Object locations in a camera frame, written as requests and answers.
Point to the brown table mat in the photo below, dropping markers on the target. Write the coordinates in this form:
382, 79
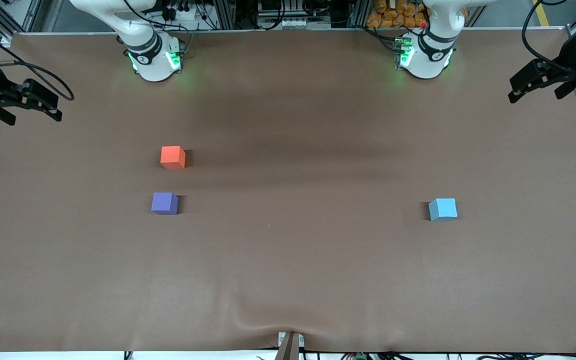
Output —
318, 260

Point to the blue foam block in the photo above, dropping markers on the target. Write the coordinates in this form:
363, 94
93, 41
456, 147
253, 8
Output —
443, 209

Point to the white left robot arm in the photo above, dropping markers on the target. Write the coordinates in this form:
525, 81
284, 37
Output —
428, 55

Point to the purple foam block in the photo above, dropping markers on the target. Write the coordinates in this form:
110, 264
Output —
164, 203

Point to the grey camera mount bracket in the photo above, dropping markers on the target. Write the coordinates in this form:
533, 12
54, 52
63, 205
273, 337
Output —
290, 347

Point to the green plug connector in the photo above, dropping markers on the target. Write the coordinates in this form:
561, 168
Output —
360, 356

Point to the white power strip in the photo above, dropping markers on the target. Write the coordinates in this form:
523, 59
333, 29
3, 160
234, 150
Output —
185, 13

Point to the white terminal block row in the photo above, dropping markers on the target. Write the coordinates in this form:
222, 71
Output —
298, 23

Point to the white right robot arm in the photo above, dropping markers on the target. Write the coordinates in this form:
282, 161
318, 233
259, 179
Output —
155, 55

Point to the orange packets pile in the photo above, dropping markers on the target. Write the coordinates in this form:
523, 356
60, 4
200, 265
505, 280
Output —
388, 15

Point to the orange foam block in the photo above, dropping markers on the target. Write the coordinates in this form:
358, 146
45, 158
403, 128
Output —
173, 157

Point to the aluminium frame post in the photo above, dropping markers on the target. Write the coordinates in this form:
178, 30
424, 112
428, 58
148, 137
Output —
225, 15

